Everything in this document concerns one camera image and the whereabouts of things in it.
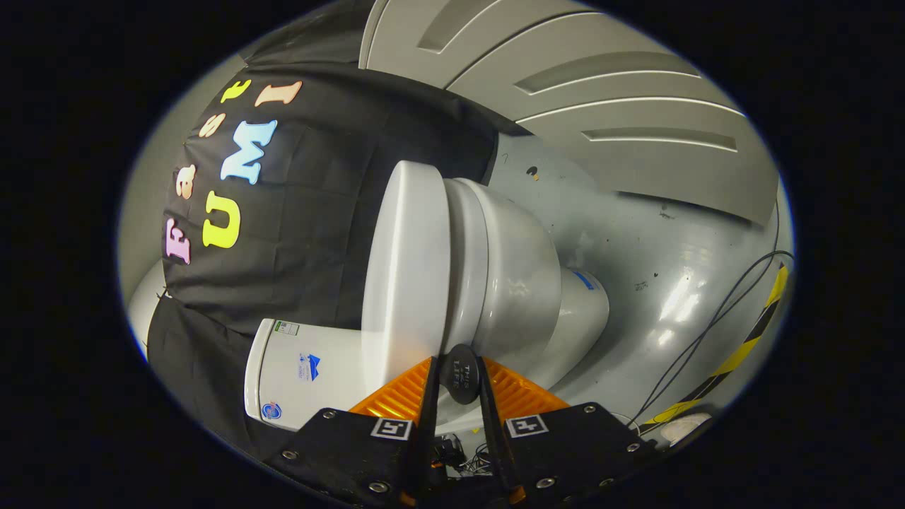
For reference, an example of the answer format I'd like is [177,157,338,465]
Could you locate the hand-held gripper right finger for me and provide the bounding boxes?
[475,356,658,506]

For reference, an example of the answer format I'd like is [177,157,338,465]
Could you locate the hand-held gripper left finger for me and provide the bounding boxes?
[265,356,440,508]

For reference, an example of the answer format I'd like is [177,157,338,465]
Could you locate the white toilet lid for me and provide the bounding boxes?
[361,160,483,405]

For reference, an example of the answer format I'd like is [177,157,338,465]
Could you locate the white toilet bowl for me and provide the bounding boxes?
[460,180,610,432]

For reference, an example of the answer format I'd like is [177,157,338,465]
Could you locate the black backdrop cloth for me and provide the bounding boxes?
[146,0,524,453]

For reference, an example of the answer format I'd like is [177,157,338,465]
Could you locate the yellow black hazard tape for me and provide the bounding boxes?
[640,265,790,426]

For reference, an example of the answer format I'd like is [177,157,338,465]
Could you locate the white drawer cabinet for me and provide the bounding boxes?
[358,0,778,227]

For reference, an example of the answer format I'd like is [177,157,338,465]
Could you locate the black floor cable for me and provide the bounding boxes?
[626,251,794,426]

